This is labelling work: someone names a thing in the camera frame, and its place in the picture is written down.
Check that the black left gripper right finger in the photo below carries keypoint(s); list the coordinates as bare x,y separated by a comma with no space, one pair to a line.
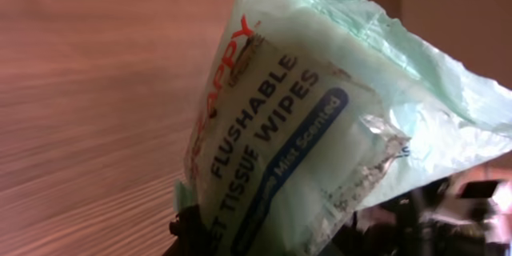
433,220

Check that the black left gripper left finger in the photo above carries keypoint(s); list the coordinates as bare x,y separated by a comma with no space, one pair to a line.
193,238

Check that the mint flushable wipes pack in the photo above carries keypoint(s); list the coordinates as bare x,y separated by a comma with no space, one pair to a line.
317,108

